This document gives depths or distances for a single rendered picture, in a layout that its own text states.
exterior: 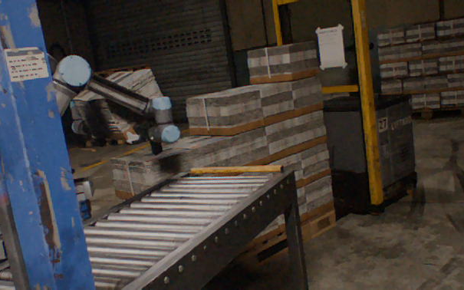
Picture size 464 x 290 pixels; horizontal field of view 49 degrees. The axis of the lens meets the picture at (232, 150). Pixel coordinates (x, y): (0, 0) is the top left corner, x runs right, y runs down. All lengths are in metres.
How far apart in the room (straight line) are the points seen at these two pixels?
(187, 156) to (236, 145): 0.36
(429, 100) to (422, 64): 0.50
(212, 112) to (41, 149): 2.31
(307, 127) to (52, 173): 2.79
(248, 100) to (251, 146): 0.27
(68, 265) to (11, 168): 0.16
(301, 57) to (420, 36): 4.27
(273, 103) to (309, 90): 0.35
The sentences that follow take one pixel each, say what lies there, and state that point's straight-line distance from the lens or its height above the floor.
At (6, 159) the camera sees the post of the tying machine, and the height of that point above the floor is 1.20.
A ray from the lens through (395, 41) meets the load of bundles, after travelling 7.56.
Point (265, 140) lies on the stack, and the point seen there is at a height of 0.75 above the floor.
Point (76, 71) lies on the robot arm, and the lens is 2.05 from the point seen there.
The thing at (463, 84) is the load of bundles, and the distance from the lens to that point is 7.50.
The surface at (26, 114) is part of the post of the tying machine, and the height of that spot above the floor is 1.25.
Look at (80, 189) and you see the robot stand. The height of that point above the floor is 0.74.
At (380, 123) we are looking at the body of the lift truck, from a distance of 3.85.
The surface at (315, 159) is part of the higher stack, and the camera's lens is 3.49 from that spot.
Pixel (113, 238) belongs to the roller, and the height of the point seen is 0.80.
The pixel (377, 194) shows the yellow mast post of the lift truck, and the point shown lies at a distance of 3.80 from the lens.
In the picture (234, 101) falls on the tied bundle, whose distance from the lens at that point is 2.93.
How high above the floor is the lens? 1.29
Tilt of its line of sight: 11 degrees down
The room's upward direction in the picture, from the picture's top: 8 degrees counter-clockwise
